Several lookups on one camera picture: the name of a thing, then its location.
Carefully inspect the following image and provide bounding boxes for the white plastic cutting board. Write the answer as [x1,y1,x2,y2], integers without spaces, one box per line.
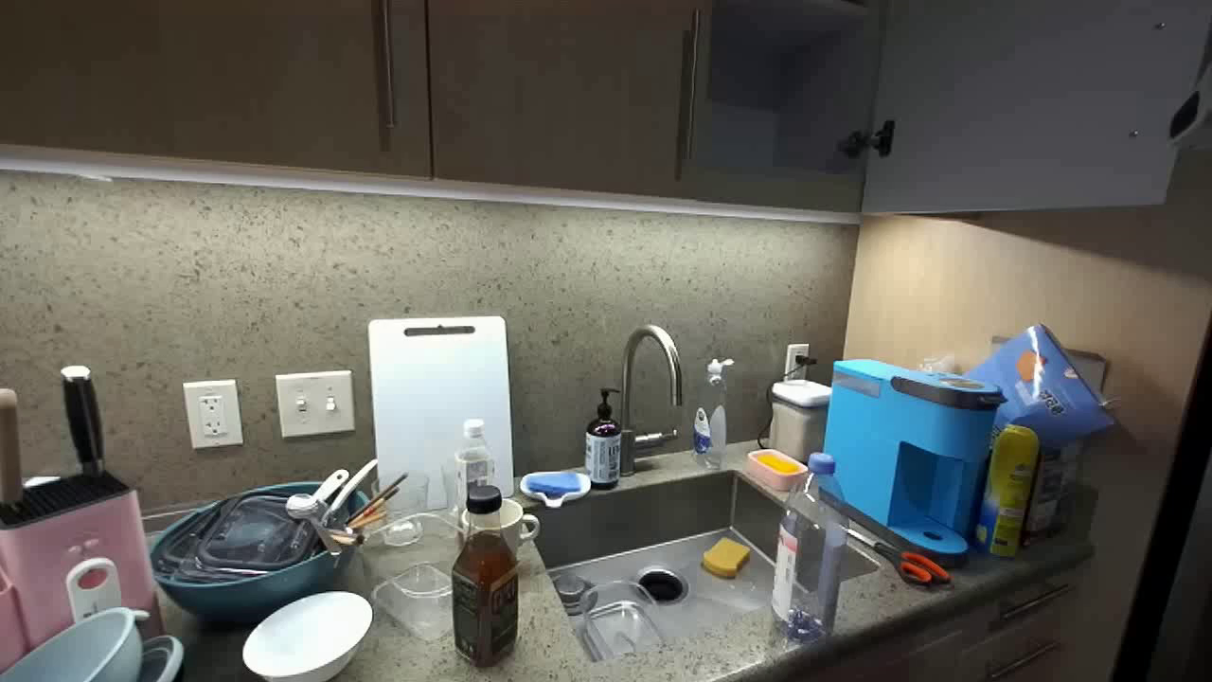
[363,314,520,508]

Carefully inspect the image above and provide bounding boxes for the clear spray bottle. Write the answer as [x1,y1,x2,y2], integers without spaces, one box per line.
[689,355,738,471]

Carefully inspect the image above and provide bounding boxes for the black sink drain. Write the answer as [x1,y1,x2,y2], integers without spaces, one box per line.
[634,565,689,605]

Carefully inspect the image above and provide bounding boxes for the silver gooseneck faucet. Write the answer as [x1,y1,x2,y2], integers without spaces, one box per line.
[617,322,689,476]

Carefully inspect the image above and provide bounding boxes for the black handled knife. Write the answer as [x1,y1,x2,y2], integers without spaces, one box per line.
[56,363,108,480]

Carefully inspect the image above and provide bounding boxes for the dark plastic lids stack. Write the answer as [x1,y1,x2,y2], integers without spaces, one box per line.
[185,494,320,586]

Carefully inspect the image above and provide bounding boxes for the white open cabinet door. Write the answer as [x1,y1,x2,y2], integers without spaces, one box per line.
[858,0,1212,221]

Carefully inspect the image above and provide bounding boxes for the clear plastic container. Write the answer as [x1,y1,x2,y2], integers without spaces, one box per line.
[371,562,458,641]

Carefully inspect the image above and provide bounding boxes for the pink knife block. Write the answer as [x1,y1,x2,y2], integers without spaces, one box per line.
[0,471,164,656]

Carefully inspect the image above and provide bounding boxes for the small clear bottle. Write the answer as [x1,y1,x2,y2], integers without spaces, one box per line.
[451,416,494,508]

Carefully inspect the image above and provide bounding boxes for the brown bottle black cap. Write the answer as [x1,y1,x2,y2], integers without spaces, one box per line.
[446,480,523,671]

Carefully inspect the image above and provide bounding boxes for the black cabinet door knob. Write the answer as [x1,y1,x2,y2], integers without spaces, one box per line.
[836,116,900,164]

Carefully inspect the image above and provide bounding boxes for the clear drinking glass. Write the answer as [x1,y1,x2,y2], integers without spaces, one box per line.
[580,596,667,663]

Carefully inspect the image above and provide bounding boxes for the white ceramic bowl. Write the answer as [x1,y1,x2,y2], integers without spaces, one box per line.
[237,586,377,682]

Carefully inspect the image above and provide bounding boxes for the orange handled scissors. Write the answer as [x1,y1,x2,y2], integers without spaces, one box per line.
[842,516,959,593]

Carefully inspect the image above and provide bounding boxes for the wooden orange utensil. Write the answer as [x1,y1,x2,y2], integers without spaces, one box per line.
[330,471,412,548]

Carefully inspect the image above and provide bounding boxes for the clear plastic water bottle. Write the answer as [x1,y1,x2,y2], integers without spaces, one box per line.
[767,452,853,649]

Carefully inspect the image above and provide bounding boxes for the white lidded canister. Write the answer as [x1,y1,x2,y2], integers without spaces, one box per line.
[766,375,836,468]

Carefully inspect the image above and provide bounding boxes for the blue sponge holder dish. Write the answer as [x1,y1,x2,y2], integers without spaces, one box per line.
[515,468,593,513]

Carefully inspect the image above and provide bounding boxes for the blue cardboard box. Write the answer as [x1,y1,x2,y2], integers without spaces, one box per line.
[965,322,1122,547]

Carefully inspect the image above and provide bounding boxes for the dark soap pump bottle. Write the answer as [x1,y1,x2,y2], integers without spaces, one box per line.
[584,388,623,494]

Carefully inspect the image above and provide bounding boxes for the yellow plastic bottle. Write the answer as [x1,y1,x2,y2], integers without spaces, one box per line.
[982,420,1041,562]

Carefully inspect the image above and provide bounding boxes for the open cabinet box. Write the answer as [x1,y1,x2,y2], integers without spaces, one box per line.
[679,0,887,218]

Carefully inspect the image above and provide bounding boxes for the pink dish yellow sponge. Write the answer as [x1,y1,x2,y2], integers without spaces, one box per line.
[743,449,810,494]

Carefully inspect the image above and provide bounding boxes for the white light switch plate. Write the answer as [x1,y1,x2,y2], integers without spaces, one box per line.
[272,368,358,445]

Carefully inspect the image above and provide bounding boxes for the stainless steel sink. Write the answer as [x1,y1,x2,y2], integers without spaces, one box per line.
[526,468,887,668]

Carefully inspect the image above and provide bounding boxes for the brown wooden cabinet door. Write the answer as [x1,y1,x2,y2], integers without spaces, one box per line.
[0,0,431,181]
[426,0,699,201]

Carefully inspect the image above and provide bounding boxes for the wooden handled knife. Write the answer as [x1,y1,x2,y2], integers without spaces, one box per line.
[0,388,26,508]

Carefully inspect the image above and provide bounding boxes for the large blue mixing bowl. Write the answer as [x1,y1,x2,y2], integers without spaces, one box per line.
[146,476,376,632]

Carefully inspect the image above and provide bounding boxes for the blue coffee maker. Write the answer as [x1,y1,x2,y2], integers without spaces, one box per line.
[819,355,1007,562]

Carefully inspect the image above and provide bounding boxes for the gray kitchen utensil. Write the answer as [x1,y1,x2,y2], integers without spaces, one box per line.
[320,454,382,522]

